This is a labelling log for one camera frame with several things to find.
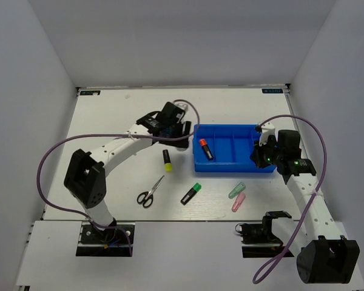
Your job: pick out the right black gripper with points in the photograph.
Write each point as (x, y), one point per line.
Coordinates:
(256, 156)

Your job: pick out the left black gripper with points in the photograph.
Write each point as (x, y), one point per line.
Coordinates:
(183, 142)

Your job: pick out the orange capped black highlighter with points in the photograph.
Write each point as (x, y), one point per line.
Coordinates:
(206, 149)

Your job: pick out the green translucent marker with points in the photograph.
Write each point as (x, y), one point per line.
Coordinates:
(236, 190)

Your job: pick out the yellow capped black highlighter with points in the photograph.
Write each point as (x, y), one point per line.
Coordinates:
(167, 161)

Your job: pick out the pink translucent marker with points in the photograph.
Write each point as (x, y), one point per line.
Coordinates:
(238, 202)

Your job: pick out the green capped black highlighter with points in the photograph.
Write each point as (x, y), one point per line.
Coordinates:
(190, 194)

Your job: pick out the black handled scissors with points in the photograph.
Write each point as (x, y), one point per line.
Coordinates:
(146, 198)

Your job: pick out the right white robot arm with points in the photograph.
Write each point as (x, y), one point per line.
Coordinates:
(323, 254)

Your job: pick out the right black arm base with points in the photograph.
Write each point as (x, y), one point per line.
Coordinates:
(256, 244)

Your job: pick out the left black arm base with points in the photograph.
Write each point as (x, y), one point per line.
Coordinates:
(111, 243)

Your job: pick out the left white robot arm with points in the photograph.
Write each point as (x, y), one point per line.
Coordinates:
(87, 172)

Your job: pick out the blue divided plastic bin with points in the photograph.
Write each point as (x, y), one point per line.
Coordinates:
(231, 146)

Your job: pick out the right corner label sticker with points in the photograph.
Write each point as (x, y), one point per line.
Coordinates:
(272, 91)

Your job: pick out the corner label sticker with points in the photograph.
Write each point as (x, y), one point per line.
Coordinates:
(90, 93)
(272, 91)

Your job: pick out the left corner label sticker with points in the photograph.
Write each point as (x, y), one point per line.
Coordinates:
(90, 93)

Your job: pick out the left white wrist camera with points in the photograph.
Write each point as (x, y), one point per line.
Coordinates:
(183, 106)

